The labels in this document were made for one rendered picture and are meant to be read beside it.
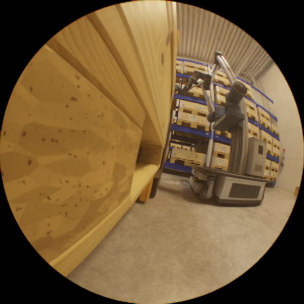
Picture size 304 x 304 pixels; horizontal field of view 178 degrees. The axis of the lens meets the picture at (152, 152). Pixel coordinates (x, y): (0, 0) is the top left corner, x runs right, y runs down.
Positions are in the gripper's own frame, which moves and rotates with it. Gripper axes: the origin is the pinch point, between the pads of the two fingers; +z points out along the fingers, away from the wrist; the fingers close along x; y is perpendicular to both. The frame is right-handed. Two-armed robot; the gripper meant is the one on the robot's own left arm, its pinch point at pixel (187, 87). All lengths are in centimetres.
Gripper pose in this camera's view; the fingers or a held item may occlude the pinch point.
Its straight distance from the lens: 137.4
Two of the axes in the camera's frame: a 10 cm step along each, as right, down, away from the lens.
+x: -2.5, -0.2, -9.7
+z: -5.7, 8.1, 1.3
